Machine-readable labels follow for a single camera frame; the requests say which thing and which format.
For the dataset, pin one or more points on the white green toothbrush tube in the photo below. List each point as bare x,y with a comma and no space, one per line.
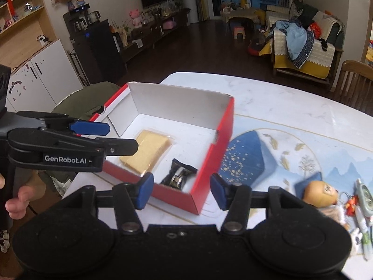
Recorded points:
366,244

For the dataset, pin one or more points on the pink pig plush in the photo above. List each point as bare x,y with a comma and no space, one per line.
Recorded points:
136,18

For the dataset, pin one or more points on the sofa with clothes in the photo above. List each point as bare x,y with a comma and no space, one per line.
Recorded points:
304,42

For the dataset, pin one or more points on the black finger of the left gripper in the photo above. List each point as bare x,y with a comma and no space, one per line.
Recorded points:
119,146

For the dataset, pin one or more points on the cotton swab pack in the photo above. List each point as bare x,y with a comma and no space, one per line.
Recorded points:
337,213

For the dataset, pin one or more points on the wooden chair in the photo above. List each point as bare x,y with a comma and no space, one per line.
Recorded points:
354,87

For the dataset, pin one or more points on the person's hand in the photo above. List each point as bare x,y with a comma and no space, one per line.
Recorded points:
33,189

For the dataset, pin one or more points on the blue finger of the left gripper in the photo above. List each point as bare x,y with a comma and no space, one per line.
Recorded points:
90,128

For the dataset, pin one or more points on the white cabinet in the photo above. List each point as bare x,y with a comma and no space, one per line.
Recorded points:
43,81

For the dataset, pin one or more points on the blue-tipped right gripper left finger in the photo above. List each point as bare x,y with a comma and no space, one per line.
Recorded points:
128,198

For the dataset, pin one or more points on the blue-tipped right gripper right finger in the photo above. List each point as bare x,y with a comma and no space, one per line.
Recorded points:
236,200

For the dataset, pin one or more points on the yellow round plush toy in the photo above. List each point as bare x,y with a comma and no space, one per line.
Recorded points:
320,194

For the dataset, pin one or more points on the red cardboard box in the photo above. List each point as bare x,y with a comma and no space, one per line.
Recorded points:
197,124

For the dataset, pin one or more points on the grey-green correction tape dispenser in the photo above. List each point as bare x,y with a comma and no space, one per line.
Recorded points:
364,198

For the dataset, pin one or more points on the yellow sponge cake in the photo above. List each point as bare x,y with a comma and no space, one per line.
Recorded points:
151,146

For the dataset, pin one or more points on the white tooth plush toy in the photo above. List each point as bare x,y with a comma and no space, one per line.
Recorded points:
356,238

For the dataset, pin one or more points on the pink stool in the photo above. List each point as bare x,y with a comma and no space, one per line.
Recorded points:
239,32

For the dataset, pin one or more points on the red figure keychain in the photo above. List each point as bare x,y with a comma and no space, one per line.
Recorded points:
349,203

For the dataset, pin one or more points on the black snack packet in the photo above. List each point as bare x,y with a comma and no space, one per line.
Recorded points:
178,175

